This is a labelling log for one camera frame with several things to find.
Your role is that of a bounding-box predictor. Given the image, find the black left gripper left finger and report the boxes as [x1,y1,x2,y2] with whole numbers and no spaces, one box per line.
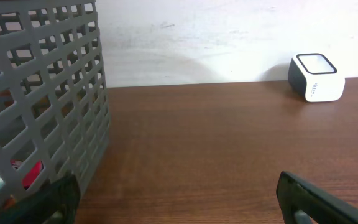
[0,174,81,224]

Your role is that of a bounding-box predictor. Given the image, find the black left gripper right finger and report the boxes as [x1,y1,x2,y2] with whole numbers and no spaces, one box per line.
[276,171,358,224]

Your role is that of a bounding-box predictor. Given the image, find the red candy bag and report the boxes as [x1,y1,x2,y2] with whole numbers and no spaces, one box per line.
[11,160,44,190]

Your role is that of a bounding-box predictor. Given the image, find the white barcode scanner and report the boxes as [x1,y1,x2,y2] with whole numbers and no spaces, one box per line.
[287,53,346,103]

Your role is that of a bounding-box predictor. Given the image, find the grey plastic mesh basket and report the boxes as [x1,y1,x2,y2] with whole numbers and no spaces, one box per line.
[0,0,110,211]

